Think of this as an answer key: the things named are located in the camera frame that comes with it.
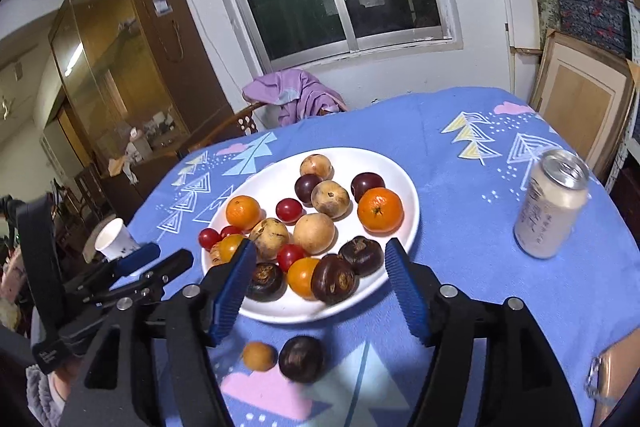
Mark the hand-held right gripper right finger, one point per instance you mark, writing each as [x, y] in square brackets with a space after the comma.
[405, 292]

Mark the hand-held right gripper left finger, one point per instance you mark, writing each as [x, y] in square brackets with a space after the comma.
[232, 292]

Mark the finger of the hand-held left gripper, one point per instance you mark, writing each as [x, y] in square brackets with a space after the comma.
[175, 263]
[140, 255]

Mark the dark brown water chestnut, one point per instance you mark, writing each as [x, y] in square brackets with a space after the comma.
[301, 358]
[265, 281]
[333, 279]
[361, 255]

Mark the striped pepino melon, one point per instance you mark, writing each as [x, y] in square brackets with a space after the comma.
[215, 255]

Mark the red cherry tomato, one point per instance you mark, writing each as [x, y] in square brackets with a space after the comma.
[291, 257]
[231, 231]
[209, 238]
[289, 210]

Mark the yellowish small tangerine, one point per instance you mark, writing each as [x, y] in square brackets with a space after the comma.
[230, 248]
[303, 277]

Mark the tan pepino melon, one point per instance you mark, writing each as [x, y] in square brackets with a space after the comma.
[316, 167]
[269, 238]
[313, 233]
[330, 198]

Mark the small yellow round fruit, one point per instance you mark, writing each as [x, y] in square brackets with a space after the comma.
[259, 355]

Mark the orange tangerine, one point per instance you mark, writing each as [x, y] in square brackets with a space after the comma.
[380, 209]
[243, 212]

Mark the white oval plate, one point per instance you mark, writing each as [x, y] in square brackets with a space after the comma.
[400, 187]

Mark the dark red plum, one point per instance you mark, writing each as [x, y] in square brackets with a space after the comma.
[307, 188]
[367, 186]

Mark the person's left forearm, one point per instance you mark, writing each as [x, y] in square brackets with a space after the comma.
[42, 399]

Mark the white printed paper cup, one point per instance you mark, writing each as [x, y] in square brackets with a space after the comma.
[112, 241]

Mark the blue printed tablecloth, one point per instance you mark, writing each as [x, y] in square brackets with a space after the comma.
[475, 307]

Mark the wooden chair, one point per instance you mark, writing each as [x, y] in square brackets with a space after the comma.
[235, 122]

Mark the white drink can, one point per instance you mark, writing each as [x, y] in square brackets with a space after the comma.
[550, 207]

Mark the purple garment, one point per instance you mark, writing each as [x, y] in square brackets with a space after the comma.
[295, 97]

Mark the wooden glass cabinet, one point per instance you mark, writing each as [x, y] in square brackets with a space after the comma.
[135, 42]

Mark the white paper label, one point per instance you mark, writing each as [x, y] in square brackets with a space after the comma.
[162, 6]

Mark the wooden picture frame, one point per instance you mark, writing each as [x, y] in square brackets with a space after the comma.
[582, 107]

